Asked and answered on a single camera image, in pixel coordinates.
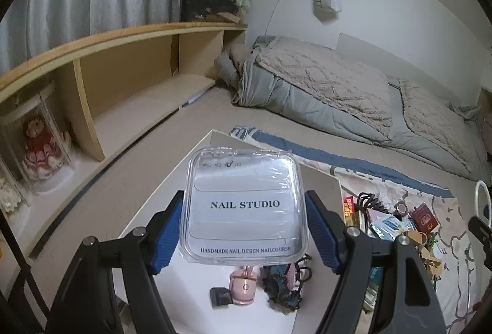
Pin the white headboard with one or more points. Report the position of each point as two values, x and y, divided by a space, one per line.
384 57

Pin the beige quilted pillow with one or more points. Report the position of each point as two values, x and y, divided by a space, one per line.
326 84
438 122

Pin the red snack packet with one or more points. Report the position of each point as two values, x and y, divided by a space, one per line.
349 206

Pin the black bag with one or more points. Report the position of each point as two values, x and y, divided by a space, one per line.
207 7

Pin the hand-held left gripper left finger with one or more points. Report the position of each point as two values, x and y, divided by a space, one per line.
167 238

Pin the wooden block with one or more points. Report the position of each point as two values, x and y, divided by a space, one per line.
418 237

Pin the dark teal hair accessory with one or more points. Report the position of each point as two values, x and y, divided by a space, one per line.
280 286

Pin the red booklet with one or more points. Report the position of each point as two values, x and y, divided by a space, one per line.
424 218

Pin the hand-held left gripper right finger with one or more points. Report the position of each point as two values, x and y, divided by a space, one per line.
323 238

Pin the teal packet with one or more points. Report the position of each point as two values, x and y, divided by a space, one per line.
375 274

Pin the pink small device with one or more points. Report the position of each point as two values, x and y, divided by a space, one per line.
243 286

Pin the white doll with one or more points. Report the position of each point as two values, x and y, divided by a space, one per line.
5 191

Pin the clear doll case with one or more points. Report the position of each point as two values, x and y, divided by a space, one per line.
57 115

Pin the small black box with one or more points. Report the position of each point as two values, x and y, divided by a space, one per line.
221 296

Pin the doll in red dress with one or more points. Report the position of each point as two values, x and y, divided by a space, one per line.
40 149

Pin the clear plastic nail box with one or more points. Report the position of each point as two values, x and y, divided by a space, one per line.
242 203

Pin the wooden shelf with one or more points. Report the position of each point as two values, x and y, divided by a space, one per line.
127 80

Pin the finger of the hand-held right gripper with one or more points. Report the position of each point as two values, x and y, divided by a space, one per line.
480 230

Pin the blue white packets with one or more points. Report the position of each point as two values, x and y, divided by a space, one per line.
388 227

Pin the printed blanket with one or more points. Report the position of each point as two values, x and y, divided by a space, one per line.
384 172

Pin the black hair claw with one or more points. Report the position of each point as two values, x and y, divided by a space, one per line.
371 203

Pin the white cardboard box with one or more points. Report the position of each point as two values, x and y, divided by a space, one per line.
323 180

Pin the grey duvet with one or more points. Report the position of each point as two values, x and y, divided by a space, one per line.
338 118

